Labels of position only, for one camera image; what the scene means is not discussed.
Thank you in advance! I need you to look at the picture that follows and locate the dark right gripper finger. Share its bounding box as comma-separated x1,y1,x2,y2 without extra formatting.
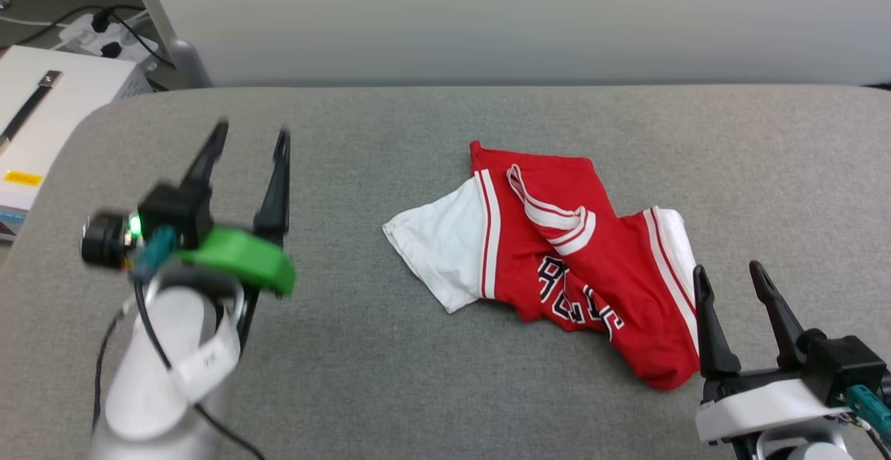
749,260,827,370
694,264,743,380

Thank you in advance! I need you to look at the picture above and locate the white equipment case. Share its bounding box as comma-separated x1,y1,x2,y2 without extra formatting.
0,45,154,241

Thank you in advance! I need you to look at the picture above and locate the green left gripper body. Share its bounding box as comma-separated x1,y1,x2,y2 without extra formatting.
178,227,297,297

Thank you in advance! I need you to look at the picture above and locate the red and white jersey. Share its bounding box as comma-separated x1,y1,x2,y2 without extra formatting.
382,141,701,392

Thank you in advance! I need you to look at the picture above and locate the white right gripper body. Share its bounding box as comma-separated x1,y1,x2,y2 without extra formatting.
696,366,851,445

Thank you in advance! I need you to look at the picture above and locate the grey sofa cushion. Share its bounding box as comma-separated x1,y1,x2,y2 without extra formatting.
0,84,891,460

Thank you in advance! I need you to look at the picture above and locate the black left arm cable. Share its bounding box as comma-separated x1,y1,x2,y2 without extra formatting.
92,227,267,460

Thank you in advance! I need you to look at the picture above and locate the white cable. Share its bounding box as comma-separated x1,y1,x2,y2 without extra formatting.
0,15,65,29

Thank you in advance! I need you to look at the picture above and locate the white power strip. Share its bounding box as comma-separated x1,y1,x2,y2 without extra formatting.
54,13,162,72

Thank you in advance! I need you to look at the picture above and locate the black strap with metal buckle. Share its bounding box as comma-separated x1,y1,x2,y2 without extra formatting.
0,70,63,146

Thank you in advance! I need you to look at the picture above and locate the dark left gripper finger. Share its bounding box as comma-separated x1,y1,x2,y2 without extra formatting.
181,120,230,190
253,129,291,247

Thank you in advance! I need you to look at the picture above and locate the grey partition post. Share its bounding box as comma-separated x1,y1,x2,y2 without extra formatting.
122,0,214,89

